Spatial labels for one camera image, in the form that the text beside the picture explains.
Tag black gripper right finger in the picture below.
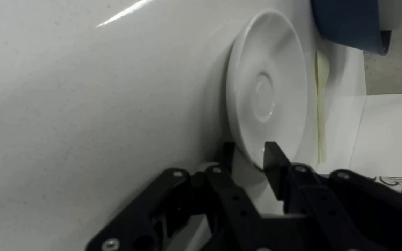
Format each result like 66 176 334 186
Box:
263 141 402 251

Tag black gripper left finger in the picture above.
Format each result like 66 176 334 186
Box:
87 141 277 251

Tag small white plate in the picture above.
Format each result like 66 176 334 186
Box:
225 9 310 172

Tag dark blue bowl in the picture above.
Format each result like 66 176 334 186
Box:
309 0 394 56

